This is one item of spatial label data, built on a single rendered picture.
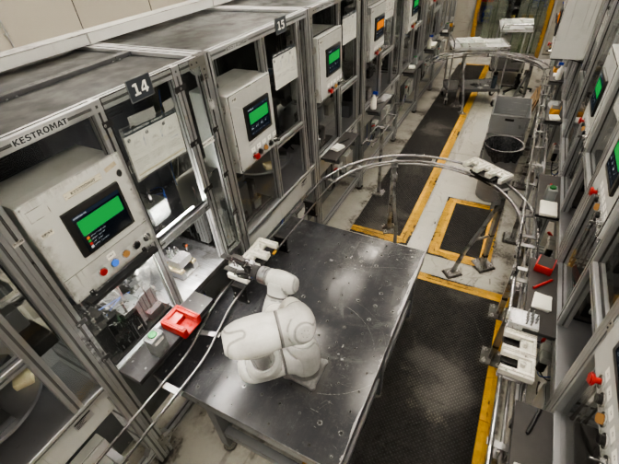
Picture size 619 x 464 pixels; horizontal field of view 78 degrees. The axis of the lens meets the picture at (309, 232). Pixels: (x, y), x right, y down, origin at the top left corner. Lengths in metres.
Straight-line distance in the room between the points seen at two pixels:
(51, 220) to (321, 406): 1.39
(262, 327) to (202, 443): 1.60
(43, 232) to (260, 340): 0.83
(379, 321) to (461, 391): 0.88
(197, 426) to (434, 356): 1.67
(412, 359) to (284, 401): 1.22
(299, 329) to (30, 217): 0.96
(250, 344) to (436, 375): 1.85
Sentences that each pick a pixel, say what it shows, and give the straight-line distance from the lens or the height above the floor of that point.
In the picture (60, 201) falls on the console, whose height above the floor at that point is 1.78.
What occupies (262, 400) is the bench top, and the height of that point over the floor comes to 0.68.
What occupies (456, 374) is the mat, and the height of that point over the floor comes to 0.01.
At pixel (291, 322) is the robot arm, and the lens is 1.29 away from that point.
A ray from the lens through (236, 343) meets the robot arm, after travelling 1.31.
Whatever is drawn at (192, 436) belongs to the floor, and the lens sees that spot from 2.84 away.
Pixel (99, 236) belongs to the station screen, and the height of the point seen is 1.58.
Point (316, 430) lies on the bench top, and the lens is 1.96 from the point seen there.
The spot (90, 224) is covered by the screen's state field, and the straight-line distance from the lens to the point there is 1.66.
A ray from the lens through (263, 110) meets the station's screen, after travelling 2.39.
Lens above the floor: 2.48
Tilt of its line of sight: 39 degrees down
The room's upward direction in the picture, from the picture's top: 5 degrees counter-clockwise
